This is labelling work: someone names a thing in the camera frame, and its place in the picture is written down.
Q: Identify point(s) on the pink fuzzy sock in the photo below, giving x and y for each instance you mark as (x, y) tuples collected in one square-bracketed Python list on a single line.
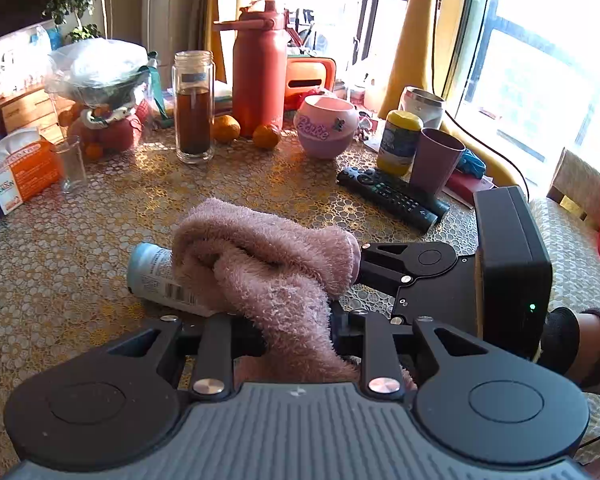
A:
[(280, 270)]

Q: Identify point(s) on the chair with lace cover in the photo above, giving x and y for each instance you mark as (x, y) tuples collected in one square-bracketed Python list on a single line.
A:
[(575, 240)]

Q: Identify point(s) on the wooden cabinet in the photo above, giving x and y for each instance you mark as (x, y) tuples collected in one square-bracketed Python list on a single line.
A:
[(27, 110)]

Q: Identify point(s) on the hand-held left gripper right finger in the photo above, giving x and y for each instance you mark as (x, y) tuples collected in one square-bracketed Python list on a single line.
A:
[(346, 332)]

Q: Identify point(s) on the red thermos jug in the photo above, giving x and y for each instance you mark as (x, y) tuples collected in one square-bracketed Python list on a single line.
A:
[(260, 75)]

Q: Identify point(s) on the person's right forearm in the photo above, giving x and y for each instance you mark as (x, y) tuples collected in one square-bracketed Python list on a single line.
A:
[(592, 345)]

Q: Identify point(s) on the red notebook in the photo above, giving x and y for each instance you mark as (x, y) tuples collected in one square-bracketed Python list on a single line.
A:
[(467, 184)]

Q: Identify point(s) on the stack of books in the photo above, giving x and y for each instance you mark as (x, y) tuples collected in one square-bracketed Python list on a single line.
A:
[(224, 97)]

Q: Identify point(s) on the orange and white box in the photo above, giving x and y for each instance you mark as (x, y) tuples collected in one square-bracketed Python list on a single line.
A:
[(27, 172)]

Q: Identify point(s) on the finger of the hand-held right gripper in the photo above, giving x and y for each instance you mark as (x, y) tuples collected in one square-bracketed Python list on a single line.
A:
[(385, 272)]

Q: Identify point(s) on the pink printed bowl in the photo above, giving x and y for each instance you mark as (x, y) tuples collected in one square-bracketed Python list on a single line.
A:
[(325, 130)]

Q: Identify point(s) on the black remote control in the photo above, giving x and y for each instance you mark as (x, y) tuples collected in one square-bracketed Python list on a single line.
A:
[(385, 195), (436, 205)]

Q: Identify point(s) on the purple cup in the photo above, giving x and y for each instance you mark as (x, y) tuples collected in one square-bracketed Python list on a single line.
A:
[(432, 162)]

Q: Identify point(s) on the white steel mug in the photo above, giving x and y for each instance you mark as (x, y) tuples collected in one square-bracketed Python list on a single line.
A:
[(422, 105)]

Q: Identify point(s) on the red net fruit bag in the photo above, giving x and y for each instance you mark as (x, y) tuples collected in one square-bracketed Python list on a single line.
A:
[(115, 132)]

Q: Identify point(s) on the clear plastic bag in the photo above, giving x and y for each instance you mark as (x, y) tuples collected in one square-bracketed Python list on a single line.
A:
[(10, 65)]

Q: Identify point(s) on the orange tissue box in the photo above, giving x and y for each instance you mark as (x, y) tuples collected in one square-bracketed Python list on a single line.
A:
[(305, 74)]

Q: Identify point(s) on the glass tea bottle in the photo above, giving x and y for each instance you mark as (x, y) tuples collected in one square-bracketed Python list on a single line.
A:
[(194, 120)]

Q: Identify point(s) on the plastic covered bowl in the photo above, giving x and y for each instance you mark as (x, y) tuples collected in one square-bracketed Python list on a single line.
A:
[(97, 67)]

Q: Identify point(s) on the yellow curtain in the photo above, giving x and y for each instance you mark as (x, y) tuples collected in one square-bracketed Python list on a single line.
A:
[(417, 35), (210, 20)]

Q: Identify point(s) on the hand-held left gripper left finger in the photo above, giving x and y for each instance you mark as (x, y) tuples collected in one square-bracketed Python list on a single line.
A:
[(242, 336)]

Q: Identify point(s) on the orange mandarin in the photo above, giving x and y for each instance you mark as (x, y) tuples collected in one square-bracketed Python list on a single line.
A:
[(267, 136), (226, 129)]

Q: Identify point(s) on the small clear glass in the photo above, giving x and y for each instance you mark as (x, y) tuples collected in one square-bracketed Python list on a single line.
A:
[(72, 167)]

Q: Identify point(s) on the blue cloth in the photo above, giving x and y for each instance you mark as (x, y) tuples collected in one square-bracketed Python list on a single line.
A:
[(471, 162)]

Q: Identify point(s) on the yellow lidded canister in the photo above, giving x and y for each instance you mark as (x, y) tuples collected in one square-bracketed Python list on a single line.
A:
[(399, 142)]

